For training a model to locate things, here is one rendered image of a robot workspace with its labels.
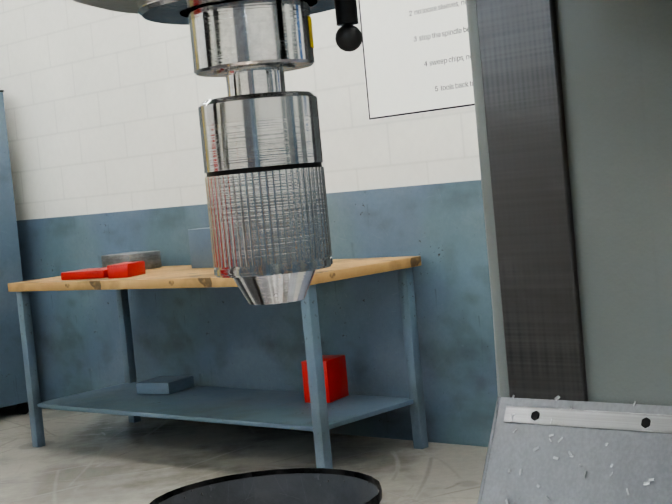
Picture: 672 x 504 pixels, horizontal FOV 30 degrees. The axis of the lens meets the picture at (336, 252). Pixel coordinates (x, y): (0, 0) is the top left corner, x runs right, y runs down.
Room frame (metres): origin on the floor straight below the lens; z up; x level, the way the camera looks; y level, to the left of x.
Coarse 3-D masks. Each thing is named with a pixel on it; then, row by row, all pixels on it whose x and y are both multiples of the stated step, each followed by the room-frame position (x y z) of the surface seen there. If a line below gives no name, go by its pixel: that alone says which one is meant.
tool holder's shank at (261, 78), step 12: (216, 72) 0.49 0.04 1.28; (228, 72) 0.49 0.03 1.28; (240, 72) 0.49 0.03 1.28; (252, 72) 0.48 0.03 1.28; (264, 72) 0.48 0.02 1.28; (276, 72) 0.49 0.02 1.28; (228, 84) 0.49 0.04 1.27; (240, 84) 0.48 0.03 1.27; (252, 84) 0.48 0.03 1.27; (264, 84) 0.48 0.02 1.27; (276, 84) 0.49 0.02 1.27
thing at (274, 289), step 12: (264, 276) 0.48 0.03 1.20; (276, 276) 0.48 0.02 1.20; (288, 276) 0.48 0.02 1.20; (300, 276) 0.48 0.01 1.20; (312, 276) 0.49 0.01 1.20; (240, 288) 0.49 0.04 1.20; (252, 288) 0.48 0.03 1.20; (264, 288) 0.48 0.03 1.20; (276, 288) 0.48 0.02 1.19; (288, 288) 0.48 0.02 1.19; (300, 288) 0.49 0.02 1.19; (252, 300) 0.49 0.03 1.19; (264, 300) 0.48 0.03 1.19; (276, 300) 0.48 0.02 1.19; (288, 300) 0.48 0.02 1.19
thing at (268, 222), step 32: (224, 128) 0.47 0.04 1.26; (256, 128) 0.47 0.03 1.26; (288, 128) 0.47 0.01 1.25; (224, 160) 0.48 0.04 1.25; (256, 160) 0.47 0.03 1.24; (288, 160) 0.47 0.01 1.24; (320, 160) 0.49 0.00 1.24; (224, 192) 0.48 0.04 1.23; (256, 192) 0.47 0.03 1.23; (288, 192) 0.47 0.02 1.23; (320, 192) 0.48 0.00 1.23; (224, 224) 0.48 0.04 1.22; (256, 224) 0.47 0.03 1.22; (288, 224) 0.47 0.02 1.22; (320, 224) 0.48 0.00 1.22; (224, 256) 0.48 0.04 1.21; (256, 256) 0.47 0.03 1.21; (288, 256) 0.47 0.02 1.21; (320, 256) 0.48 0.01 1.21
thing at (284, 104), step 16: (240, 96) 0.47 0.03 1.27; (256, 96) 0.47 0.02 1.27; (272, 96) 0.47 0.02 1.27; (288, 96) 0.48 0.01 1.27; (304, 96) 0.48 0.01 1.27; (208, 112) 0.48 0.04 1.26; (224, 112) 0.47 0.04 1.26; (240, 112) 0.47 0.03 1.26; (256, 112) 0.47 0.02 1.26; (272, 112) 0.47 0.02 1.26; (288, 112) 0.47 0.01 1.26; (304, 112) 0.48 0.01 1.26
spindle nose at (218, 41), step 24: (240, 0) 0.47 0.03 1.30; (264, 0) 0.47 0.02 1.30; (288, 0) 0.48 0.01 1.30; (192, 24) 0.48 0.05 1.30; (216, 24) 0.47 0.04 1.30; (240, 24) 0.47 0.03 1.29; (264, 24) 0.47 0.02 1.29; (288, 24) 0.48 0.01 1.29; (192, 48) 0.49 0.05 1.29; (216, 48) 0.47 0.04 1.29; (240, 48) 0.47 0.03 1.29; (264, 48) 0.47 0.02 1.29; (288, 48) 0.48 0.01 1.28; (312, 48) 0.49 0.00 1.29
